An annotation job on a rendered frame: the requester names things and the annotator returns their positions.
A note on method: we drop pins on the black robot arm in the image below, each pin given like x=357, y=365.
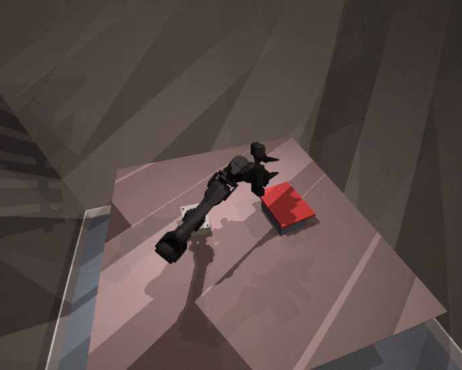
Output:
x=173, y=244

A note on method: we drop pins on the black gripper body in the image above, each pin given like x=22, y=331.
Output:
x=258, y=151

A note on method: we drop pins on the red lid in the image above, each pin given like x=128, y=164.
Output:
x=286, y=205

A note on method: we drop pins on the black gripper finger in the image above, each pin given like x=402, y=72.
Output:
x=269, y=159
x=272, y=174

